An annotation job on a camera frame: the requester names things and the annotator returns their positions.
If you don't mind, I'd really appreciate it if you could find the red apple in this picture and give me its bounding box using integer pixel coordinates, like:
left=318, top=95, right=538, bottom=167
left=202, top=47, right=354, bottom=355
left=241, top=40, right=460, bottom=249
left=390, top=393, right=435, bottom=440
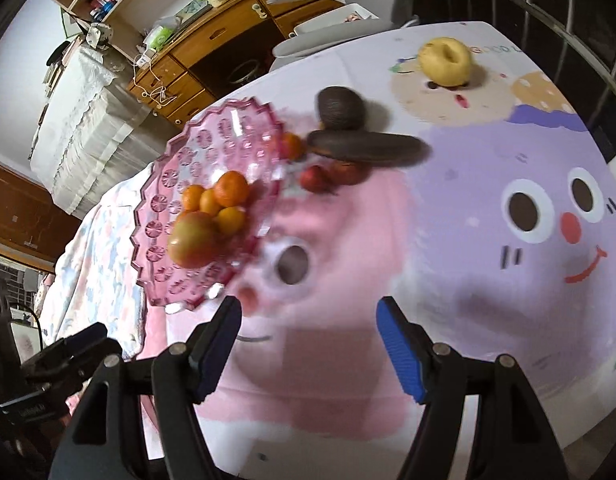
left=167, top=211, right=221, bottom=269

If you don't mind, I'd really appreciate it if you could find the small mandarin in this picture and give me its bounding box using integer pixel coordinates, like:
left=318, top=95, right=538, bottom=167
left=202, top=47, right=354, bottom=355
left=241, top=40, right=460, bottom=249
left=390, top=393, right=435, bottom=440
left=181, top=184, right=206, bottom=211
left=199, top=188, right=222, bottom=217

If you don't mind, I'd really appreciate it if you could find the large orange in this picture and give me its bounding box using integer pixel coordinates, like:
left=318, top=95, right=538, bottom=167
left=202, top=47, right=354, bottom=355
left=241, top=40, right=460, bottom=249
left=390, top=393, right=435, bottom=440
left=213, top=170, right=250, bottom=208

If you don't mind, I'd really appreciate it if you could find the overripe black banana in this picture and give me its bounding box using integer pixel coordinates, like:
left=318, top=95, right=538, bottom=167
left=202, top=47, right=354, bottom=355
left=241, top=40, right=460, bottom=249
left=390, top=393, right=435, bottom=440
left=306, top=130, right=431, bottom=167

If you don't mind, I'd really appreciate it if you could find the dark avocado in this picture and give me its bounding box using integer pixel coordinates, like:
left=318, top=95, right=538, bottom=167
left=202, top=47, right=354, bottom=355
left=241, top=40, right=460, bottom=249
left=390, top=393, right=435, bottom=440
left=317, top=86, right=366, bottom=130

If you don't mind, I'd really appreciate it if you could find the yellow pear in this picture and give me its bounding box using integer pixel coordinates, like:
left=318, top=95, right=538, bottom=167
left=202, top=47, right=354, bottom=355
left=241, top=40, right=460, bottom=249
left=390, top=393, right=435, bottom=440
left=417, top=37, right=473, bottom=87

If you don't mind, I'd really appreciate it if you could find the pastel patterned blanket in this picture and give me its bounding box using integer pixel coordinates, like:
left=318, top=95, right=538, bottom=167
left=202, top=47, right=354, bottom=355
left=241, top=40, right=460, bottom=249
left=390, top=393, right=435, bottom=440
left=40, top=166, right=152, bottom=359

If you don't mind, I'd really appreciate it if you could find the cartoon monster tablecloth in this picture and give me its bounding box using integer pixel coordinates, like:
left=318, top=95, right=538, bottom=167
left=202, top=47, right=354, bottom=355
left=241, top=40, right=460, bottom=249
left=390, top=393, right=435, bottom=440
left=137, top=20, right=616, bottom=480

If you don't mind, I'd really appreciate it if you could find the pink plastic fruit bowl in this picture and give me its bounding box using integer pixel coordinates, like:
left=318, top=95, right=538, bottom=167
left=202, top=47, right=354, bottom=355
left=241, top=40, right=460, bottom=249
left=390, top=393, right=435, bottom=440
left=131, top=98, right=284, bottom=309

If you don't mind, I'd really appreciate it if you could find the lace covered piano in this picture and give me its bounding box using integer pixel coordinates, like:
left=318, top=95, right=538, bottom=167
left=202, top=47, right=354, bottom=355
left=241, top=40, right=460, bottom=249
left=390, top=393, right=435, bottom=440
left=30, top=44, right=177, bottom=219

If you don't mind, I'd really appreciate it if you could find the black waste bin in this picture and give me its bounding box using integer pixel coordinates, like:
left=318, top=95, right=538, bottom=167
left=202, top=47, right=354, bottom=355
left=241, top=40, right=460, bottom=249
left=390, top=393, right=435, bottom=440
left=229, top=60, right=260, bottom=87

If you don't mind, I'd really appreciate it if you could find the wooden desk with drawers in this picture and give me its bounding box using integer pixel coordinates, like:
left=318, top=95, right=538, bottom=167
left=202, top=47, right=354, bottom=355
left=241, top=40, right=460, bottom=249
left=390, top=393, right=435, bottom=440
left=125, top=0, right=347, bottom=129

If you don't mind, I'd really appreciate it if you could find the metal window grille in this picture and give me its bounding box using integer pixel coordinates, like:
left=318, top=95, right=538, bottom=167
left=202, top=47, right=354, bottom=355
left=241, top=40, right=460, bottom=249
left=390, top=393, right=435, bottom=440
left=415, top=0, right=616, bottom=160

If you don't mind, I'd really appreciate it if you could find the black cable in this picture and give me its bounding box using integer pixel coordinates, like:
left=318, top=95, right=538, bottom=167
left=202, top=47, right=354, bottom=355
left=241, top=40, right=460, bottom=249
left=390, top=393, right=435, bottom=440
left=7, top=303, right=46, bottom=356

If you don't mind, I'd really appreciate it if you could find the white charger cable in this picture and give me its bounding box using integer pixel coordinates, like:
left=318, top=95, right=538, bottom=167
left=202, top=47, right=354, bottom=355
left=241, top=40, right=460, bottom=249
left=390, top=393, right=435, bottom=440
left=134, top=58, right=177, bottom=109

